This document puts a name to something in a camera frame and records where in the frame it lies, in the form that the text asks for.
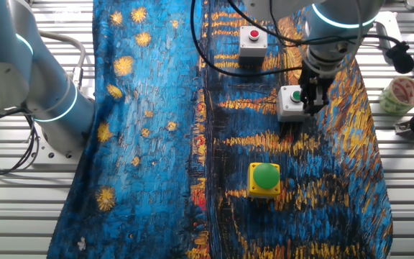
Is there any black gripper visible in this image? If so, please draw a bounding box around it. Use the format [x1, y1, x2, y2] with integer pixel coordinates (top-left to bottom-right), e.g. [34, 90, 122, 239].
[298, 68, 334, 117]

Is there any white box green button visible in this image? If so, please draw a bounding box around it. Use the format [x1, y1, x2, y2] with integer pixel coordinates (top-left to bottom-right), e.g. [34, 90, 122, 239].
[276, 85, 311, 123]

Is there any yellow box green mushroom button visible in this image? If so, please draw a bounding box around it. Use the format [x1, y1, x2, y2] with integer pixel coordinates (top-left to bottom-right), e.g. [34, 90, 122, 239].
[247, 162, 282, 199]

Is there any white box red button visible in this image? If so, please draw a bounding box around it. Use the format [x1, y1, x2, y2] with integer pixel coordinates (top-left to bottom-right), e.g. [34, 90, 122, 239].
[238, 25, 268, 66]

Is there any clear tape roll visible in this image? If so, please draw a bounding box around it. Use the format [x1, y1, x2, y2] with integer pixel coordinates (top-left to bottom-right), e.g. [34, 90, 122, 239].
[378, 76, 414, 117]

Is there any starry night painting cloth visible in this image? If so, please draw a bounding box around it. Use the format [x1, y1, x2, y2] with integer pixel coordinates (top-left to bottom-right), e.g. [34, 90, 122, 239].
[47, 0, 395, 259]

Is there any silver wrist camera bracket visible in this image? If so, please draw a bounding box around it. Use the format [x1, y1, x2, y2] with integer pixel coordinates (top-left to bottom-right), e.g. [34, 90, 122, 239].
[374, 10, 404, 65]

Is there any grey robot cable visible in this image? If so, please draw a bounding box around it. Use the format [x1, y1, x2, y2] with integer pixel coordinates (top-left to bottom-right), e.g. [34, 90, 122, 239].
[37, 30, 86, 91]

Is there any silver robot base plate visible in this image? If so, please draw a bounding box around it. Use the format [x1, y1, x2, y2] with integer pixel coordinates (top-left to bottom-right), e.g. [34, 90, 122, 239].
[30, 122, 96, 172]

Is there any black cable bundle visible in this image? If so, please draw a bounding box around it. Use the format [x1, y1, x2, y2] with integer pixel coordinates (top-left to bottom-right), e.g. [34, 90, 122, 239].
[0, 107, 42, 176]

